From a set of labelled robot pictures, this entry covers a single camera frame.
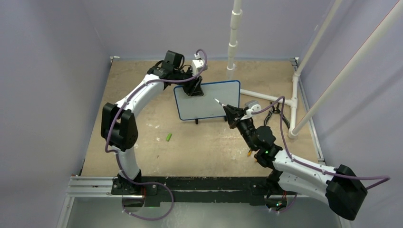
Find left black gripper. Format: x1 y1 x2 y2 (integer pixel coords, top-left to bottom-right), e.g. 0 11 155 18
173 67 204 97

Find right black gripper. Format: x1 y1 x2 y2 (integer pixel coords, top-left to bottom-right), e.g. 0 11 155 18
224 104 257 151

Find white green whiteboard marker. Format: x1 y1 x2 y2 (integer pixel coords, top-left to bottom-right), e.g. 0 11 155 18
214 98 226 107

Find blue framed whiteboard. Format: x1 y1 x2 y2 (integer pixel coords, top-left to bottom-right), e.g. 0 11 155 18
173 80 241 121

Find green marker cap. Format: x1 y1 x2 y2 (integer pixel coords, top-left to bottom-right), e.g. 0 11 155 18
166 133 173 142

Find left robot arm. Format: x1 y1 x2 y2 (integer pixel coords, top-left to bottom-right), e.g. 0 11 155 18
101 49 208 194

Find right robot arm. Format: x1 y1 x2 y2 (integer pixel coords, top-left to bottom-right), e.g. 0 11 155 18
223 104 368 220

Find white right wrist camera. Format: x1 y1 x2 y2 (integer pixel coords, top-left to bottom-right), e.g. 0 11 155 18
241 100 262 120

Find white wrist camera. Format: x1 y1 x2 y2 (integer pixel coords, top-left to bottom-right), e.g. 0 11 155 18
241 100 262 120
191 53 208 76

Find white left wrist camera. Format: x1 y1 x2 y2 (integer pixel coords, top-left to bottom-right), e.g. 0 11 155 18
191 53 208 76

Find yellow handled pliers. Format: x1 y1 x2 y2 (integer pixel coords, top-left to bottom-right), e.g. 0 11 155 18
247 149 257 162

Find black handled pliers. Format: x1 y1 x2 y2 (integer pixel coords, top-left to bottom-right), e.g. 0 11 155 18
264 102 291 130

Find white pvc pipe frame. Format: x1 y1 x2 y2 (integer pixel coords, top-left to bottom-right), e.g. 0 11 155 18
225 0 403 140

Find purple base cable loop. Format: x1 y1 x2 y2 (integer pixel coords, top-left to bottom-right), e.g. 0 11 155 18
121 181 175 221

